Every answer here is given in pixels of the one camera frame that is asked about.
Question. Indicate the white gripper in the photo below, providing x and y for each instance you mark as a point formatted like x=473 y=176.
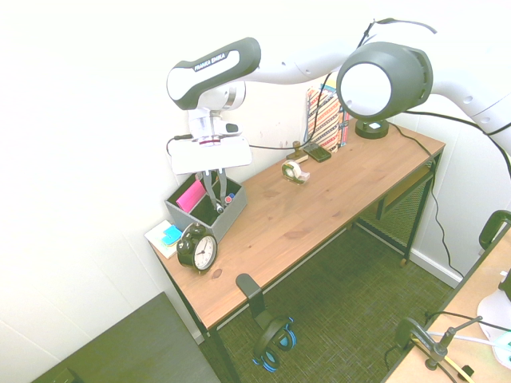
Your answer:
x=211 y=157

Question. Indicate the marker with white tip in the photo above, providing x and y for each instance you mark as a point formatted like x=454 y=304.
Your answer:
x=219 y=208

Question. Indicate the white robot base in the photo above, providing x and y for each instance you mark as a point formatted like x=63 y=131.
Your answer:
x=497 y=311

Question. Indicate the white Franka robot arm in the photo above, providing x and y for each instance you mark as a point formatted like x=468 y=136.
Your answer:
x=211 y=76

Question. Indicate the pink sticky note pad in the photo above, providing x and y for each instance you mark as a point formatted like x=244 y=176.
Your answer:
x=191 y=196

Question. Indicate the grey felt desk organizer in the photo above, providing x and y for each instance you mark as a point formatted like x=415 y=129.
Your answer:
x=223 y=223

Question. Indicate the black twin bell alarm clock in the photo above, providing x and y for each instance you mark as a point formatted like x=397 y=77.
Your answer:
x=197 y=249

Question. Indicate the white yellow blue notepad stack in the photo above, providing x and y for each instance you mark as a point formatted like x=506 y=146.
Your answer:
x=163 y=237

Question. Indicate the clear tape dispenser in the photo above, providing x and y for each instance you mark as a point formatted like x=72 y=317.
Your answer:
x=295 y=170

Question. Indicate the black smartphone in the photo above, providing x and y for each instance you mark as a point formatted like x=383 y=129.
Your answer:
x=317 y=152

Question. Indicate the black headphone hook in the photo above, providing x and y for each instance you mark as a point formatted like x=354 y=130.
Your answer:
x=251 y=293

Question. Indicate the patterned striped book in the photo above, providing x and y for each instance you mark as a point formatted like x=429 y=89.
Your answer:
x=325 y=115

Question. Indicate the black and blue headphones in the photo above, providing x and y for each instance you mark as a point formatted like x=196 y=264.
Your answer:
x=275 y=339

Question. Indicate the black round stand base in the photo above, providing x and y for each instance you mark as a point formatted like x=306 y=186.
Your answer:
x=372 y=128

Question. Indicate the wooden desk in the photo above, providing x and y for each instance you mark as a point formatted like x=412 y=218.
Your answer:
x=221 y=355

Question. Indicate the black table clamp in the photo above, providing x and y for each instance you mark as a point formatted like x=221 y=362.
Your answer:
x=431 y=339

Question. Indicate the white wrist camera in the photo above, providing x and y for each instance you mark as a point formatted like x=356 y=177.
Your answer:
x=230 y=128

